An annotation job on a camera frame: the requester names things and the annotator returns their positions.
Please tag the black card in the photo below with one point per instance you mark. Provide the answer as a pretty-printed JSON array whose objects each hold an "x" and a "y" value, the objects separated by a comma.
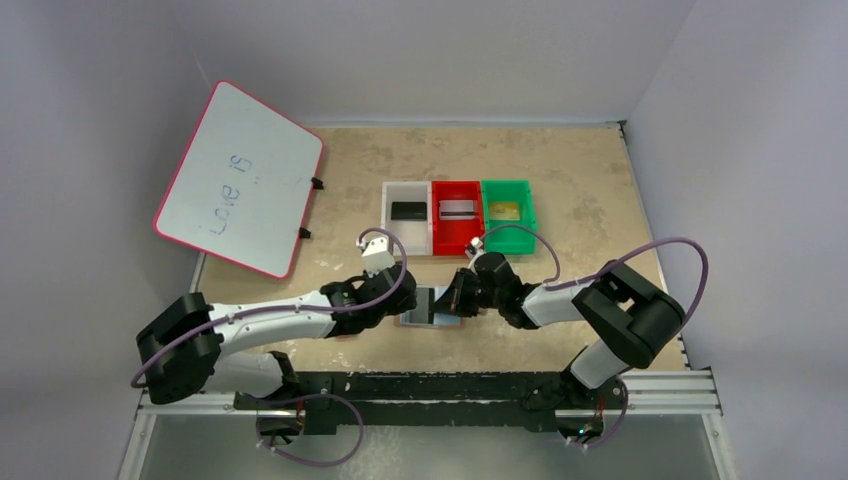
[{"x": 409, "y": 211}]

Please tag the silver striped card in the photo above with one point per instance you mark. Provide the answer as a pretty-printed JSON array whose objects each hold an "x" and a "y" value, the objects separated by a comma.
[{"x": 457, "y": 209}]

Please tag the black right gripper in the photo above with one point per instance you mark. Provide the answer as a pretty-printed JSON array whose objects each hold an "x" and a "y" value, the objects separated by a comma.
[{"x": 465, "y": 294}]

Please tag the brown leather card holder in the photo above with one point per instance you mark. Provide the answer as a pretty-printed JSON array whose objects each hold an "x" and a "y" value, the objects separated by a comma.
[{"x": 422, "y": 316}]

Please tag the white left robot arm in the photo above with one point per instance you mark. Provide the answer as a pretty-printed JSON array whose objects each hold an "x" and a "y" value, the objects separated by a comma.
[{"x": 181, "y": 347}]

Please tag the aluminium frame rail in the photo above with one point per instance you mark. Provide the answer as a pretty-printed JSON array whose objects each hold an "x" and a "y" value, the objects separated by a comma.
[{"x": 636, "y": 392}]

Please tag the gold card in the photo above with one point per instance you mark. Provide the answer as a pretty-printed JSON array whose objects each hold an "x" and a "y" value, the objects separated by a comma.
[{"x": 504, "y": 211}]

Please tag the white plastic bin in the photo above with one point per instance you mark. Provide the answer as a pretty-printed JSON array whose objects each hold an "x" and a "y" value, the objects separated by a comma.
[{"x": 415, "y": 236}]

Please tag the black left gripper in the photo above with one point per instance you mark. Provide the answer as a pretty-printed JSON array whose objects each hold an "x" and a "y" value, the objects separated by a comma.
[{"x": 408, "y": 303}]

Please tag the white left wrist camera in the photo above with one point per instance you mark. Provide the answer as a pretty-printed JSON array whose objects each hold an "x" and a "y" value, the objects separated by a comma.
[{"x": 376, "y": 255}]

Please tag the red plastic bin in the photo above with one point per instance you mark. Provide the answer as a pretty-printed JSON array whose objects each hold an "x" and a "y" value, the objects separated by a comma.
[{"x": 451, "y": 236}]

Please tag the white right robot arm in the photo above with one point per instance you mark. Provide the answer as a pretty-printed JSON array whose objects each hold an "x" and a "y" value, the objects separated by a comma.
[{"x": 633, "y": 318}]

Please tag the green plastic bin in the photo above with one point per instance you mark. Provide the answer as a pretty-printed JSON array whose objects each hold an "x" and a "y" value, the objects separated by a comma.
[{"x": 510, "y": 241}]

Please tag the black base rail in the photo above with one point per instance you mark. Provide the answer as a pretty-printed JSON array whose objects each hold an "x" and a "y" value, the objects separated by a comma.
[{"x": 291, "y": 397}]

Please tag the pink framed whiteboard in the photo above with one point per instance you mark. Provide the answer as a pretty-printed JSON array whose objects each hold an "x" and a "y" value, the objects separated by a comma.
[{"x": 242, "y": 187}]

